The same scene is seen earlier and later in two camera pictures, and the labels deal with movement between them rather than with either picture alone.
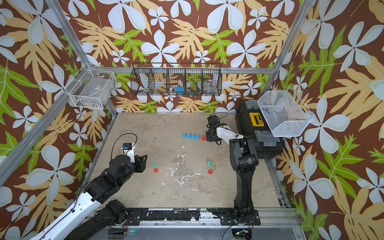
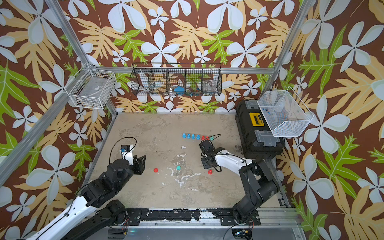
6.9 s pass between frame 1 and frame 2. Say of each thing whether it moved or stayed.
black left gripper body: stayed
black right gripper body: moved
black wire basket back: stayed
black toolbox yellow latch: stayed
